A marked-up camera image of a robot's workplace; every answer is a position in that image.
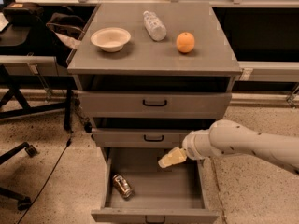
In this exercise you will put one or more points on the orange fruit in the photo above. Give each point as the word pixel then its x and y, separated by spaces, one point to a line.
pixel 185 42

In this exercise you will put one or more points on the grey top drawer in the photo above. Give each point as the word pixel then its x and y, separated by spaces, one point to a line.
pixel 132 104

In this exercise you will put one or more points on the grey drawer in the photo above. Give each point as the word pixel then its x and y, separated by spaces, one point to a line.
pixel 173 195
pixel 132 104
pixel 138 138

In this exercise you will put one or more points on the clear plastic water bottle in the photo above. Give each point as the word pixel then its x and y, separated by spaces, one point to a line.
pixel 154 26

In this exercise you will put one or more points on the black desk frame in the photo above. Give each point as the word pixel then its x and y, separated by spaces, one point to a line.
pixel 26 109

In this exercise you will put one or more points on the grey drawer cabinet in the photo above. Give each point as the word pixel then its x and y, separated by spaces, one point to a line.
pixel 145 65

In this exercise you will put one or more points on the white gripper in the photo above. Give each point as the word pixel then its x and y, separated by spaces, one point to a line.
pixel 191 146

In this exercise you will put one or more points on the grey middle drawer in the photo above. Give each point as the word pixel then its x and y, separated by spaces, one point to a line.
pixel 138 138

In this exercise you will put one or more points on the white paper bowl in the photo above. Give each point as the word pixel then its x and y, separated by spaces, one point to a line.
pixel 110 39

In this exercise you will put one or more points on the black box on desk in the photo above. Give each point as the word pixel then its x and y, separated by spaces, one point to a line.
pixel 23 14

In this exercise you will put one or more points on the dark bag with strap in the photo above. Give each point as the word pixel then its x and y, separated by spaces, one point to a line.
pixel 66 30

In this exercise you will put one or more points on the grey bottom drawer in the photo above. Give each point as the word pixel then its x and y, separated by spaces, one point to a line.
pixel 173 195

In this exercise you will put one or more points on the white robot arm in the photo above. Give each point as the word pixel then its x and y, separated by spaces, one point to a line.
pixel 225 137

